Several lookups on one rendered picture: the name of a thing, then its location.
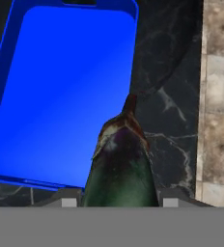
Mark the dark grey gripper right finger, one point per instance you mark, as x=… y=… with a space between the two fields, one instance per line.
x=172 y=198

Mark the blue plastic tray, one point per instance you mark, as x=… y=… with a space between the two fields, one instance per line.
x=65 y=93

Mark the dark purple eggplant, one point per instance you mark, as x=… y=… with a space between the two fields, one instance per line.
x=122 y=167

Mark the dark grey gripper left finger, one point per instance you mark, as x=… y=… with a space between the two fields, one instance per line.
x=67 y=198

